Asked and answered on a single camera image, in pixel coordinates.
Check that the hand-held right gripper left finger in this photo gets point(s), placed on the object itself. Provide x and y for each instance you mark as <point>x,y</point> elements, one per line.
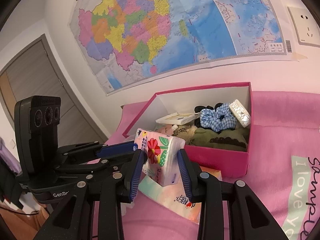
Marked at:
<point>136,177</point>

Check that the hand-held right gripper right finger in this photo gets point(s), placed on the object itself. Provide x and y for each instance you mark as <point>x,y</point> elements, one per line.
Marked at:
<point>186,175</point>

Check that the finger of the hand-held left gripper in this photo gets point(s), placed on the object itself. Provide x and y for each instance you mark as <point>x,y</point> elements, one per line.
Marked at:
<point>95,163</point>
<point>115,148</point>

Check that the floral pocket tissue pack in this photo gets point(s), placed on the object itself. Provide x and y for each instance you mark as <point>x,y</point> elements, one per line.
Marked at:
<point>162,152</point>

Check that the pink cardboard box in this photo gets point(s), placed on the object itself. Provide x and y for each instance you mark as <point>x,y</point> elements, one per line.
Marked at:
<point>217,158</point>

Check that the beige teddy bear plush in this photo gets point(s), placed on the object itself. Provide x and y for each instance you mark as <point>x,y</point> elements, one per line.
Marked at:
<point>186,130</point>

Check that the pink spout pouch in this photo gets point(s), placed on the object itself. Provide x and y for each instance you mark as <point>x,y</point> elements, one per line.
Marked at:
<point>163,129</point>

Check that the green plush toy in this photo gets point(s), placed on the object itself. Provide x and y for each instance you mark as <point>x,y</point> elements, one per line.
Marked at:
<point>225,137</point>

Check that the white packet with yellow circle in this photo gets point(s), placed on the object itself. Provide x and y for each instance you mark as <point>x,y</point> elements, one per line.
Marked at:
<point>177,118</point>

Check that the blue gingham scrunchie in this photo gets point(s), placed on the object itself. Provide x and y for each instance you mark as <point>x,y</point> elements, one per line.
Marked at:
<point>212,122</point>

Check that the silver glitter hair clip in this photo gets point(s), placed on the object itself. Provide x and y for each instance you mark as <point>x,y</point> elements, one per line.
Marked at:
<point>240,112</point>

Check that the pastel tissue pack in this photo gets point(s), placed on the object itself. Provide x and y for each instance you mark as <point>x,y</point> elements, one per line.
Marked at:
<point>170,200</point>

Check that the dark cloth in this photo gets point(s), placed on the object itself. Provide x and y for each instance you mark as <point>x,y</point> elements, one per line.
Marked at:
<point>10,180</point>

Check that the grey door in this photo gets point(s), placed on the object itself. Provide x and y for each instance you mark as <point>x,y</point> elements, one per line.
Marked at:
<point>62,80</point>

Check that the pink flower-print tablecloth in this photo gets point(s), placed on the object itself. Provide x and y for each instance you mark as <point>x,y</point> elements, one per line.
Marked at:
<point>275,130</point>

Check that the beige tape strip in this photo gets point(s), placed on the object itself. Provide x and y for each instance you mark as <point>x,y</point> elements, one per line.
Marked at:
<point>300,57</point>

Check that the colourful wall map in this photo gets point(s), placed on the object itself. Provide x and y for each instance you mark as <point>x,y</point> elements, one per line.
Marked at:
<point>175,30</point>

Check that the white wall socket panel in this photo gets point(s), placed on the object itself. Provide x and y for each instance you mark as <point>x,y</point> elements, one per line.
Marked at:
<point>303,27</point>

